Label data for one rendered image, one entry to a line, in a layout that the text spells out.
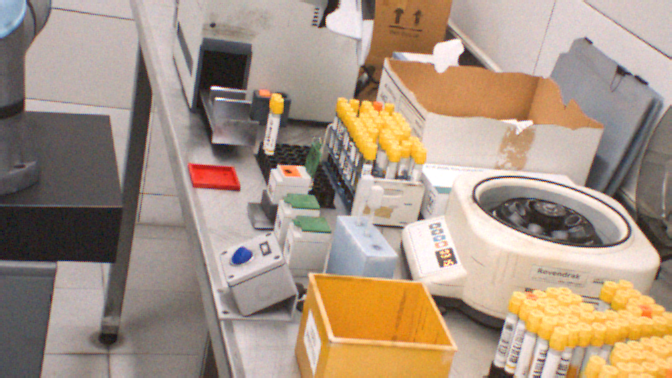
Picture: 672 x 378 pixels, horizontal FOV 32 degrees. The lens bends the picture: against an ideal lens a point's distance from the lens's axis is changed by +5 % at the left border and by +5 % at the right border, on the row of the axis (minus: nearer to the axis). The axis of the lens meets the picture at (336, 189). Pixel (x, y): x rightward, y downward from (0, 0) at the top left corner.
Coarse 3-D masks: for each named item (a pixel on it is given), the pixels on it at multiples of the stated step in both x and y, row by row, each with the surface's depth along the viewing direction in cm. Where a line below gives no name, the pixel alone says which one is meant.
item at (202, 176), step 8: (192, 168) 165; (200, 168) 166; (208, 168) 166; (216, 168) 167; (224, 168) 167; (232, 168) 167; (192, 176) 162; (200, 176) 164; (208, 176) 164; (216, 176) 165; (224, 176) 165; (232, 176) 166; (192, 184) 161; (200, 184) 160; (208, 184) 160; (216, 184) 161; (224, 184) 161; (232, 184) 163; (240, 184) 162
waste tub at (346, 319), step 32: (320, 288) 123; (352, 288) 124; (384, 288) 124; (416, 288) 125; (320, 320) 116; (352, 320) 126; (384, 320) 126; (416, 320) 126; (320, 352) 114; (352, 352) 112; (384, 352) 113; (416, 352) 113; (448, 352) 114
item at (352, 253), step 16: (336, 224) 137; (352, 224) 135; (336, 240) 137; (352, 240) 132; (368, 240) 132; (384, 240) 133; (336, 256) 137; (352, 256) 132; (368, 256) 129; (384, 256) 129; (336, 272) 137; (352, 272) 132; (368, 272) 130; (384, 272) 131
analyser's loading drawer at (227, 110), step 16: (208, 96) 183; (224, 96) 179; (240, 96) 180; (208, 112) 177; (224, 112) 176; (240, 112) 176; (224, 128) 171; (240, 128) 171; (256, 128) 172; (240, 144) 173
